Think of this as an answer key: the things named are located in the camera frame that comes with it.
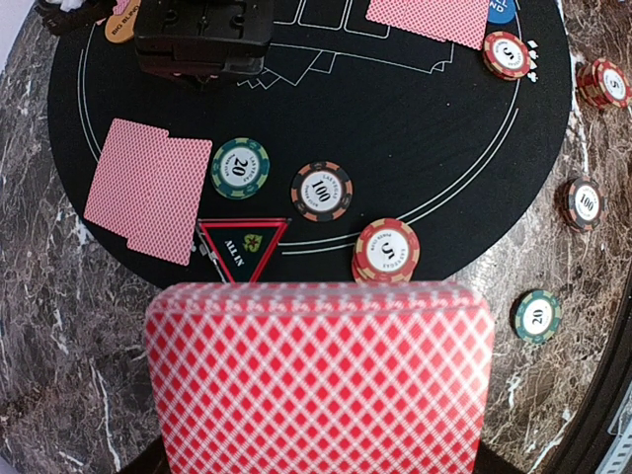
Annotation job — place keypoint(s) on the red yellow poker chip stack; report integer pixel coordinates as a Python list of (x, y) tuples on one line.
[(603, 84)]

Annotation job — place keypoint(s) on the round black poker mat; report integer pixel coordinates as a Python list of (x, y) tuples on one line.
[(425, 131)]

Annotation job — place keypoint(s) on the orange big blind button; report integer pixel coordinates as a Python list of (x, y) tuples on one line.
[(120, 25)]

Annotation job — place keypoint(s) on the green poker chip stack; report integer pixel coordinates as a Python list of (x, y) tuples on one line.
[(537, 316)]

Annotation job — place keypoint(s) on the red backed card deck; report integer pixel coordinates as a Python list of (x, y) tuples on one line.
[(320, 377)]

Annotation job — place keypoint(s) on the black red poker chip stack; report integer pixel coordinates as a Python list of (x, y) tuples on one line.
[(583, 205)]

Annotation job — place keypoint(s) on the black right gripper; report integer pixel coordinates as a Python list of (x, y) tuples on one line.
[(203, 42)]

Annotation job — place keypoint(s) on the single red backed card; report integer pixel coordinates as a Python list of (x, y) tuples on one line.
[(166, 225)]

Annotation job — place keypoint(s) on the blue small blind button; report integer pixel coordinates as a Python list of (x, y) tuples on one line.
[(501, 12)]

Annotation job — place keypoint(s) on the white slotted cable duct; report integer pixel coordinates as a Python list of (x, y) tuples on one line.
[(620, 453)]

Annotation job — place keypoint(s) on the red triangle all-in marker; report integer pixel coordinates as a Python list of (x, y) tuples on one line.
[(241, 248)]

